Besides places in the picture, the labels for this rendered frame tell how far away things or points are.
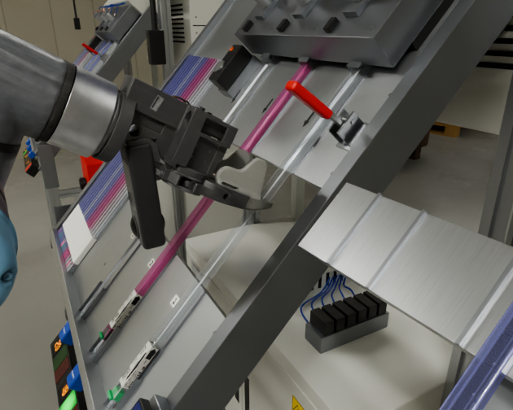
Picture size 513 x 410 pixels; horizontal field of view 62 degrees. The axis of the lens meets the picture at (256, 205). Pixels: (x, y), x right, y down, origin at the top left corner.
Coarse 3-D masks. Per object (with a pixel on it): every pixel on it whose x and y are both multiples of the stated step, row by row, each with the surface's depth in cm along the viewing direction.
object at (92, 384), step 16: (64, 272) 81; (64, 288) 76; (80, 304) 73; (80, 320) 69; (80, 336) 64; (80, 352) 61; (80, 368) 59; (96, 368) 60; (96, 384) 56; (96, 400) 53
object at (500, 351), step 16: (512, 304) 23; (512, 320) 23; (496, 336) 23; (512, 336) 23; (480, 352) 23; (496, 352) 23; (512, 352) 22; (480, 368) 23; (496, 368) 22; (464, 384) 23; (480, 384) 22; (496, 384) 22; (448, 400) 23; (464, 400) 22; (480, 400) 22
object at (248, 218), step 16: (352, 80) 52; (336, 96) 53; (320, 128) 53; (304, 144) 52; (288, 160) 53; (272, 176) 53; (272, 192) 52; (240, 224) 52; (224, 240) 53; (224, 256) 52; (208, 272) 52; (192, 288) 52; (176, 304) 53; (176, 320) 52; (160, 336) 52; (112, 400) 52
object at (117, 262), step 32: (128, 224) 77; (96, 256) 79; (128, 256) 71; (96, 288) 71; (128, 288) 66; (160, 288) 59; (96, 320) 67; (128, 320) 61; (160, 320) 56; (192, 320) 51; (96, 352) 62; (128, 352) 57; (160, 352) 52; (192, 352) 48; (160, 384) 49
